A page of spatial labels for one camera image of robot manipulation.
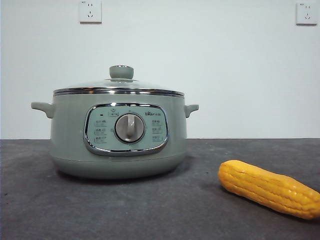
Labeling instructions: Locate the sage green electric pot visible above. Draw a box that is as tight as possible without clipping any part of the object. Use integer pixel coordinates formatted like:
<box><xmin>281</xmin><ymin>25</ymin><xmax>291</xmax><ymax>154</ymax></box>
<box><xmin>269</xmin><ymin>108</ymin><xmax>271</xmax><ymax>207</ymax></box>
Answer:
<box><xmin>30</xmin><ymin>92</ymin><xmax>200</xmax><ymax>180</ymax></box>

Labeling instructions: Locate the white wall socket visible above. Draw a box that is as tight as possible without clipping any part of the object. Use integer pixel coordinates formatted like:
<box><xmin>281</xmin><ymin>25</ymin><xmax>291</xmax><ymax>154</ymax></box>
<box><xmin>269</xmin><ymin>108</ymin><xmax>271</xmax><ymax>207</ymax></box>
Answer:
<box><xmin>79</xmin><ymin>0</ymin><xmax>103</xmax><ymax>25</ymax></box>
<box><xmin>295</xmin><ymin>2</ymin><xmax>319</xmax><ymax>26</ymax></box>

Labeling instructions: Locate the yellow corn cob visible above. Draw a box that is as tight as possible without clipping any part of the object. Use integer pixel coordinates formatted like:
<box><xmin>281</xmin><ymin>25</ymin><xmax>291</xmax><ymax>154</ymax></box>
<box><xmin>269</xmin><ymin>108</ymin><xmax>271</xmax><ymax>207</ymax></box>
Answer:
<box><xmin>217</xmin><ymin>159</ymin><xmax>320</xmax><ymax>221</ymax></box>

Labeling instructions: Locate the glass lid with green knob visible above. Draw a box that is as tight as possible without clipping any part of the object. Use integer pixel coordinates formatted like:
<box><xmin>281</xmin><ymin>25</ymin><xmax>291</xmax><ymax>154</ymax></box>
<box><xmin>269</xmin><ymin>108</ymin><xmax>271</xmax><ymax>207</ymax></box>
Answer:
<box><xmin>52</xmin><ymin>64</ymin><xmax>186</xmax><ymax>97</ymax></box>

